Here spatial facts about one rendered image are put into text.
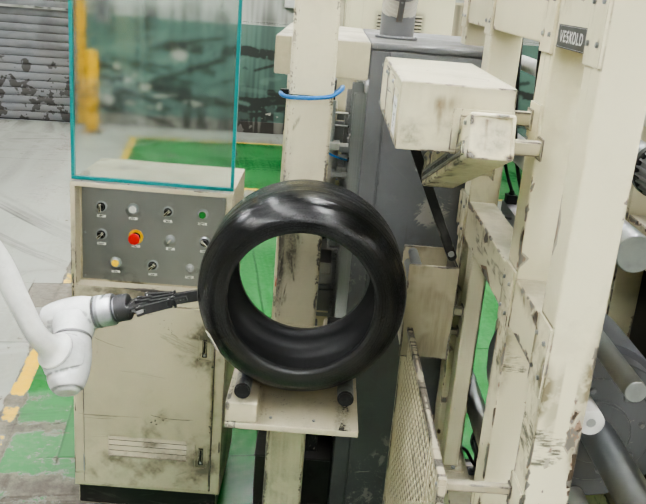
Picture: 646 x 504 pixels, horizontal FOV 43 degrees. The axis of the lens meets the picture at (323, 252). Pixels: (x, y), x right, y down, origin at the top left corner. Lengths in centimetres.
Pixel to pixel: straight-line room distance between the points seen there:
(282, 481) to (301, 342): 57
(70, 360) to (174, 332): 81
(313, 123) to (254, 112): 874
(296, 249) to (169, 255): 61
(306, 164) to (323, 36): 37
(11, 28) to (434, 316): 934
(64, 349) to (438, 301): 107
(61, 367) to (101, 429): 101
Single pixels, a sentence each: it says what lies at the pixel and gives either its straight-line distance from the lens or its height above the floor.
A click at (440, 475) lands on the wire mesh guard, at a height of 100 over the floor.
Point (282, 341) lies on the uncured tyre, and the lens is 245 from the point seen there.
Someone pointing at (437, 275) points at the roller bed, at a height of 117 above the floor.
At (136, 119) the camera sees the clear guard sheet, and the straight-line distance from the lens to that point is 280.
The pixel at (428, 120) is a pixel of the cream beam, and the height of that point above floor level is 170.
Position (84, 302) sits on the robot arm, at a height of 109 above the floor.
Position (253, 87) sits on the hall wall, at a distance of 1106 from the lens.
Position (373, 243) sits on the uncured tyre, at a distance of 208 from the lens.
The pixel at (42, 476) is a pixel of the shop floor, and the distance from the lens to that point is 358.
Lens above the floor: 196
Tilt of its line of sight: 18 degrees down
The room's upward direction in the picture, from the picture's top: 5 degrees clockwise
